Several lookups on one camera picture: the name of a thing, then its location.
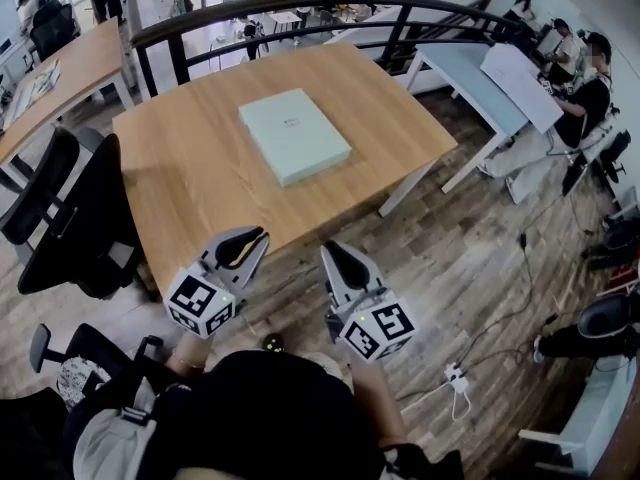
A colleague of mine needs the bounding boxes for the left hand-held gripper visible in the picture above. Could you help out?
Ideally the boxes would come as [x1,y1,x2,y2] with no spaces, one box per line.
[162,225,272,340]

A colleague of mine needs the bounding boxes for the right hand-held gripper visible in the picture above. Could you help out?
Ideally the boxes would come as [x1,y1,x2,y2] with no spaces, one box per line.
[319,239,419,365]

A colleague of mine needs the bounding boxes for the pale green box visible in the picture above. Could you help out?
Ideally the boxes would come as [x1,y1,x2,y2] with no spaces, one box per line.
[237,87,353,189]

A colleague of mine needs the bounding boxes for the person's right forearm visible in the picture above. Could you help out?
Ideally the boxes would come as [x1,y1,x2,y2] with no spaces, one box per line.
[349,360,409,449]

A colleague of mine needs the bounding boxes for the person's left forearm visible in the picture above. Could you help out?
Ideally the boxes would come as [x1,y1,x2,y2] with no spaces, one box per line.
[164,335,214,377]

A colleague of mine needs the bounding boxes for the black office chair with headrest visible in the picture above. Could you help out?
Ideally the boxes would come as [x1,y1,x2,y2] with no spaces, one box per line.
[0,126,147,300]

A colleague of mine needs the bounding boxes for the white power strip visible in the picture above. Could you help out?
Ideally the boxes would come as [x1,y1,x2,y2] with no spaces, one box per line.
[443,362,469,392]

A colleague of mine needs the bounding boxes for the person's black shirt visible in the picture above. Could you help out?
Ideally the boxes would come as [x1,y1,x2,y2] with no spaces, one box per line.
[149,350,466,480]

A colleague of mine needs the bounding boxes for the black curved railing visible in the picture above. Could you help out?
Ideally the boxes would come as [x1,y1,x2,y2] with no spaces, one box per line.
[130,0,521,102]

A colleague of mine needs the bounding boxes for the speckled round seat cushion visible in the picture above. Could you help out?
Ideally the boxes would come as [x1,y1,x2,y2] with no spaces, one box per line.
[56,357,112,397]

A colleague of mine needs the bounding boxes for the person's grey vest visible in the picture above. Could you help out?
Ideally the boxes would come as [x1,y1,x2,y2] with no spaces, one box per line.
[72,377,161,480]

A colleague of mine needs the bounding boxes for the pale blue table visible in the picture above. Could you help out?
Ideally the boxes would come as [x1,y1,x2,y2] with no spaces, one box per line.
[407,42,534,195]
[517,357,640,477]

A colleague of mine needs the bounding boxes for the large white cardboard box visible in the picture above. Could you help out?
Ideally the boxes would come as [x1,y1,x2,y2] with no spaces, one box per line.
[479,43,565,134]

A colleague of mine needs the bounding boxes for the black rounded chair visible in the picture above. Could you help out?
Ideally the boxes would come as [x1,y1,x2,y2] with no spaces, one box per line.
[577,292,637,341]

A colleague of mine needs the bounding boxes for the colourful magazines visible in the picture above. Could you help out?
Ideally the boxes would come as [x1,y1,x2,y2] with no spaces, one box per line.
[9,58,62,119]

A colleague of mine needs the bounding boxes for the black mesh office chair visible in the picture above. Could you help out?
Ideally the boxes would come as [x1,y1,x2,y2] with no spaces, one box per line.
[29,3,77,62]

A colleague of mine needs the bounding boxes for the white cable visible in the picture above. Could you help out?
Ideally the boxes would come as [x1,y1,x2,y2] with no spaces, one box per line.
[399,380,473,422]

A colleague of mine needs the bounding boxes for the black floor cable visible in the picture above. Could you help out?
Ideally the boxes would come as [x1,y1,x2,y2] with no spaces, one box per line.
[459,232,534,365]

